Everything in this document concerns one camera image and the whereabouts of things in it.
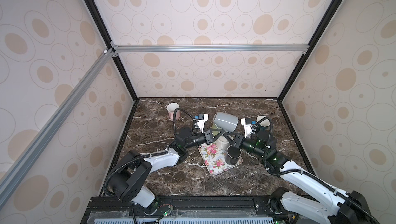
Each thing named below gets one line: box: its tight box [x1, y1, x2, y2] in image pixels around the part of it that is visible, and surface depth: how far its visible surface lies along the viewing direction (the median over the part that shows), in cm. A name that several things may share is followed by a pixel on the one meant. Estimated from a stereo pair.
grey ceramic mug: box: [212, 112, 239, 133], surface depth 72 cm
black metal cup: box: [224, 145, 242, 166], surface depth 83 cm
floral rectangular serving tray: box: [198, 141, 244, 176], surface depth 91 cm
